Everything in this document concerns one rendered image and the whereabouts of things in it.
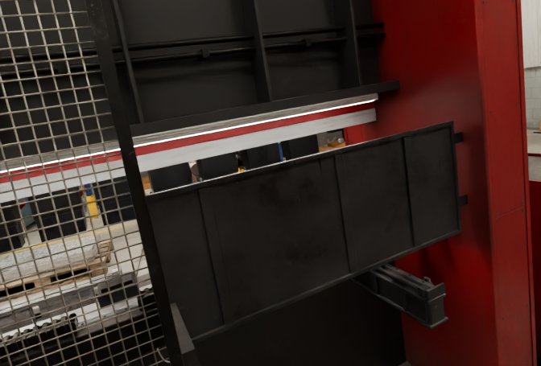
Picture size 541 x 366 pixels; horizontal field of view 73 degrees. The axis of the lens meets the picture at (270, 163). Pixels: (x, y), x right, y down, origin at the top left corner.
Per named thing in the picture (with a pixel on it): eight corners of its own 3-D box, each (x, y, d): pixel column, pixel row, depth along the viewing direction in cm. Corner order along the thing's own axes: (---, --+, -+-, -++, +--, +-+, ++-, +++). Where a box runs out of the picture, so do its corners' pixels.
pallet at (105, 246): (113, 248, 468) (111, 237, 466) (107, 273, 392) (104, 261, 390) (6, 276, 434) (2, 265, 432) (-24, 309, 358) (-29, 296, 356)
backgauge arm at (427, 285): (334, 257, 177) (331, 229, 174) (448, 321, 119) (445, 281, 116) (320, 262, 173) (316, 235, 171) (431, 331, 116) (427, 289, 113)
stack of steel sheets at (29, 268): (102, 242, 455) (100, 232, 453) (95, 261, 395) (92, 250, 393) (9, 265, 426) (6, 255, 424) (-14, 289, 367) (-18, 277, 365)
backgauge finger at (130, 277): (134, 266, 142) (130, 254, 141) (140, 294, 118) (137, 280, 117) (100, 277, 137) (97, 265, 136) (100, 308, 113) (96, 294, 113)
